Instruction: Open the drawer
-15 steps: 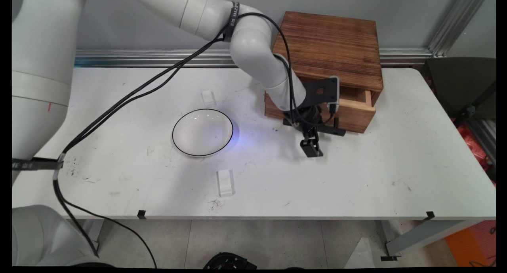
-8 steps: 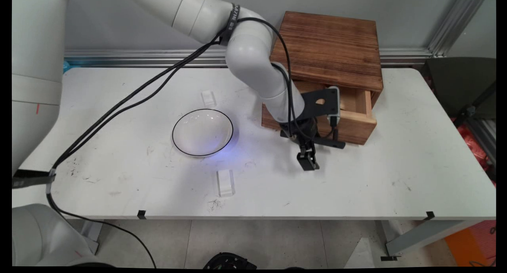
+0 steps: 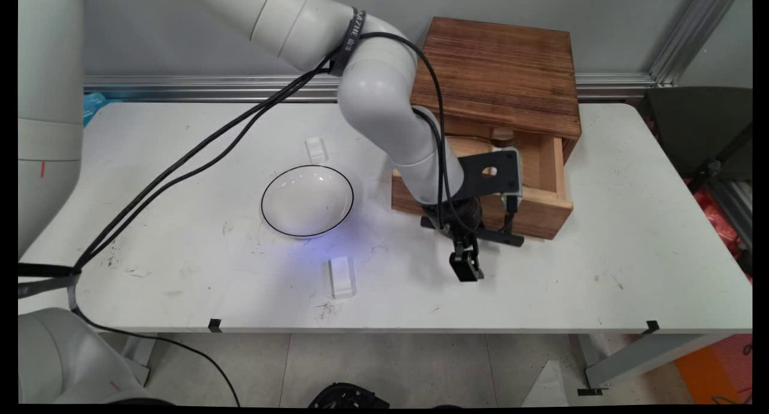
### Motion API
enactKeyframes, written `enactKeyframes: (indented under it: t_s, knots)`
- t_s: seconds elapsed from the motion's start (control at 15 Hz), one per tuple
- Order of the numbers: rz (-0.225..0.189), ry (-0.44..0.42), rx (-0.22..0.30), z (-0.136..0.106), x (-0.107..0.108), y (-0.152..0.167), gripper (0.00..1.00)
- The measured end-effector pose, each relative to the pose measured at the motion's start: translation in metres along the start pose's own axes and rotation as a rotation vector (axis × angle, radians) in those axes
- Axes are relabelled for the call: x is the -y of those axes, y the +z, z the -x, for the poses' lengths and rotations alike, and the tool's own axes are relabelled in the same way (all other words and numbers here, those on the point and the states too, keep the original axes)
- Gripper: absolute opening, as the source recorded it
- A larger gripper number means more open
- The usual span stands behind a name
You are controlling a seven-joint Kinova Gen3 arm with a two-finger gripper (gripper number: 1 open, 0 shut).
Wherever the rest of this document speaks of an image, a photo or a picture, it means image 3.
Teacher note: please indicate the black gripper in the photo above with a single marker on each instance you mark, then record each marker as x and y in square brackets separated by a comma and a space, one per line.
[459, 216]

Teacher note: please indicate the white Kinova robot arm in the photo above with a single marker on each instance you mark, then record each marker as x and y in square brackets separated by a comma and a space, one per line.
[378, 89]

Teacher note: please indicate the light wooden drawer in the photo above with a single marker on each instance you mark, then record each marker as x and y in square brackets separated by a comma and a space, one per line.
[544, 191]

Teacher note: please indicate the white ceramic chopstick rest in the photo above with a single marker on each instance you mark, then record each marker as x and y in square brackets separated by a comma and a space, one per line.
[342, 277]
[316, 149]

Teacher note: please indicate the white plate with black rim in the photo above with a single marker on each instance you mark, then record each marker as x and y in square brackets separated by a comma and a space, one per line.
[307, 200]

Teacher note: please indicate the black tape piece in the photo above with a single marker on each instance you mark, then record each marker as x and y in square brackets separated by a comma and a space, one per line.
[590, 392]
[214, 325]
[651, 327]

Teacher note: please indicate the black device on floor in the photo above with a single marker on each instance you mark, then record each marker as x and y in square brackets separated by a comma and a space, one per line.
[347, 397]

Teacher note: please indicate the brown wooden cabinet box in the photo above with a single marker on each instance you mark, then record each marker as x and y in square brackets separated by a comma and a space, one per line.
[498, 71]

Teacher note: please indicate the grey table leg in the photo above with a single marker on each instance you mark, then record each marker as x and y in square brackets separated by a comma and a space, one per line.
[141, 357]
[637, 357]

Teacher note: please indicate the red bag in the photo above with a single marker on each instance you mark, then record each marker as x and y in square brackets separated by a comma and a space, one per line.
[718, 219]

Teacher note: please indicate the orange box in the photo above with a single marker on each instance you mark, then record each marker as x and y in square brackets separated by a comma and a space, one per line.
[718, 369]

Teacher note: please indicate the blue plastic item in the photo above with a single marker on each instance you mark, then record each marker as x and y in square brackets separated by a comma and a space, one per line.
[93, 106]

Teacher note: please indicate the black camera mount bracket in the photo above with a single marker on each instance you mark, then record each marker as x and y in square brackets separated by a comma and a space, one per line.
[477, 173]

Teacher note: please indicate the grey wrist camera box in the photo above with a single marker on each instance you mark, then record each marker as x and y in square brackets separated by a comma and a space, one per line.
[512, 179]

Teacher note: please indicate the horizontal aluminium frame rail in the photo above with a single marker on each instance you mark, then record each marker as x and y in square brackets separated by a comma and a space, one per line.
[240, 86]

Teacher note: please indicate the slanted aluminium frame rail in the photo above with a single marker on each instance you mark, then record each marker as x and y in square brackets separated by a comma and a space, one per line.
[691, 38]

